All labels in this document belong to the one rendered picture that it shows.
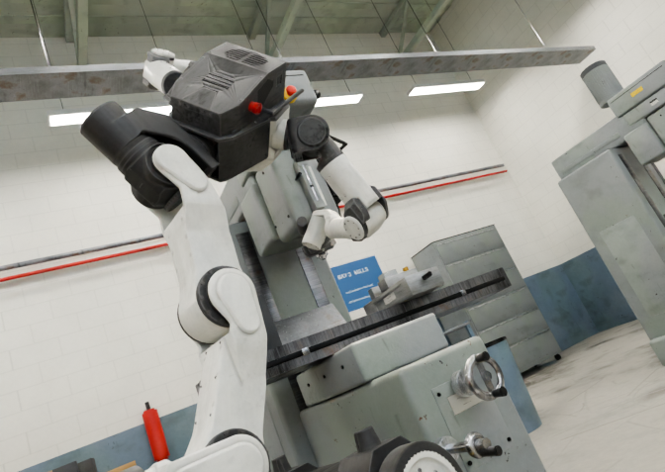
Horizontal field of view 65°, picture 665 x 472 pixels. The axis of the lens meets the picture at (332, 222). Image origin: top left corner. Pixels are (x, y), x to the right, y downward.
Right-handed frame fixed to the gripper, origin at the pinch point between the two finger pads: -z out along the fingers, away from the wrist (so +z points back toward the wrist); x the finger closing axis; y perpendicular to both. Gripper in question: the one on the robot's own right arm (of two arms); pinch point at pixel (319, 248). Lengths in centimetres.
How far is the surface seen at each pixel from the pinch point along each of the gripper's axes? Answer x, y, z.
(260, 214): 15.7, -23.4, -5.1
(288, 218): 6.8, -12.4, 9.2
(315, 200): -4.4, -13.9, 12.2
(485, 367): -24, 59, 47
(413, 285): -23.9, 27.6, 10.8
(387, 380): 0, 53, 38
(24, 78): 138, -236, -130
